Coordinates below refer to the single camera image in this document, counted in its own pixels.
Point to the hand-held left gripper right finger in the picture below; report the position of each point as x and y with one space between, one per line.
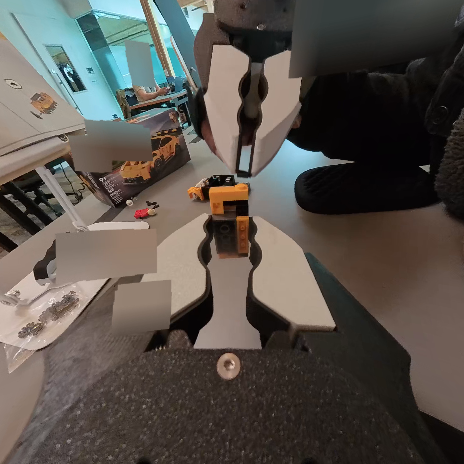
290 282

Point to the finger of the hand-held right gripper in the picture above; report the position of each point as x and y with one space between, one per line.
281 108
223 94

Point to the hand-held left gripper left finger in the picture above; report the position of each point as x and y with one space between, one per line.
181 261

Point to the orange black lego car assembly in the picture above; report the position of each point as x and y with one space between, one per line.
228 194

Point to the person's right forearm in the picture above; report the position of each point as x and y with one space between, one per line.
362 119

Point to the red lego minifigure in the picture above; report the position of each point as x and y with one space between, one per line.
141 214

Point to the small black lego piece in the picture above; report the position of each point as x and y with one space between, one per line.
152 204

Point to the yellow car lego box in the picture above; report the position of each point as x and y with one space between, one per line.
166 145

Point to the white lego helmet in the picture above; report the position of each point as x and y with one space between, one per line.
131 202

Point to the lego instruction booklet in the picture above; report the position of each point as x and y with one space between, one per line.
32 119

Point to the person's right hand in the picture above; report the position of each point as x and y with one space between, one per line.
211 136

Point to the wooden office desk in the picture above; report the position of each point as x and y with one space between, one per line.
159 99

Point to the black and orange car chassis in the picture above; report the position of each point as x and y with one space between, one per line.
197 192

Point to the dark partition panel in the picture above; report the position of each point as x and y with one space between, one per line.
174 29

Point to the wooden pillar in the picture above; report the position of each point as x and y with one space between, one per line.
154 36

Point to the clear bag of dark pieces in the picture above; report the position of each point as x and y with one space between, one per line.
58 308

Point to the black white stand clamp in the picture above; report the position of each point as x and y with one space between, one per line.
41 270

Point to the grey fleece jacket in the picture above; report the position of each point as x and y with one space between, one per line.
453 163

